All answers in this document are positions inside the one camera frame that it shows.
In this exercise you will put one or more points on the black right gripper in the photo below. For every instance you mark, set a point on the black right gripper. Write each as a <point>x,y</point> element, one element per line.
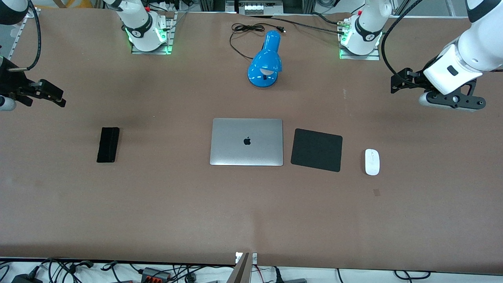
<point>11,81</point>

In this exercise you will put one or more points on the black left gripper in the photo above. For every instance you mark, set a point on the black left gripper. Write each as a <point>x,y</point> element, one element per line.
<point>417,79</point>

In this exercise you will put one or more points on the white computer mouse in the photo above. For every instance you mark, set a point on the white computer mouse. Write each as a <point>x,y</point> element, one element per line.
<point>371,162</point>

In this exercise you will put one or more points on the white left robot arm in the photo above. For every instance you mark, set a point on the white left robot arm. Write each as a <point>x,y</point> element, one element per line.
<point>479,43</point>

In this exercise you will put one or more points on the black mouse pad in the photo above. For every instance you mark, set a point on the black mouse pad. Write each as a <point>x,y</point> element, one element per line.
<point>316,150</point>

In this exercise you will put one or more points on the blue desk lamp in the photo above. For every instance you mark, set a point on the blue desk lamp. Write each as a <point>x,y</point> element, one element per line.
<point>267,59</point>

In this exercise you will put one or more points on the white power strip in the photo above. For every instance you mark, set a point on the white power strip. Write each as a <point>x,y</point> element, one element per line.
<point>257,8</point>

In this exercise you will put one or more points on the silver closed laptop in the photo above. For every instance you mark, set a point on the silver closed laptop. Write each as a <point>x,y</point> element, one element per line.
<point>246,151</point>

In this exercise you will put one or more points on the black power adapter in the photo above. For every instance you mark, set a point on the black power adapter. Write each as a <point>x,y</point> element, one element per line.
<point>26,279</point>

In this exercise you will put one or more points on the grey connector block orange levers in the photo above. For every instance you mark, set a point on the grey connector block orange levers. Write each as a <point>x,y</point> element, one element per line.
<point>155,274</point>

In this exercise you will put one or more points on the wooden beam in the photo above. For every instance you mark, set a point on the wooden beam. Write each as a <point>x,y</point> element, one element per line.
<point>239,273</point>

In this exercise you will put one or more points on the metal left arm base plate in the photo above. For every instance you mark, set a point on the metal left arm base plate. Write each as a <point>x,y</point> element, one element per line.
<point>376,56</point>

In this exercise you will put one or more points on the perforated metal table rail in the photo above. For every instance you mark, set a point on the perforated metal table rail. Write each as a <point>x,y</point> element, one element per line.
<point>17,35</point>

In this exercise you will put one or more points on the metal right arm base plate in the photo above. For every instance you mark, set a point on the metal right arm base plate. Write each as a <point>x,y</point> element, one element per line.
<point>169,39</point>

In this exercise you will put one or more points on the small white bracket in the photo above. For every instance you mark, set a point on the small white bracket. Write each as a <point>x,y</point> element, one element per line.
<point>254,258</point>

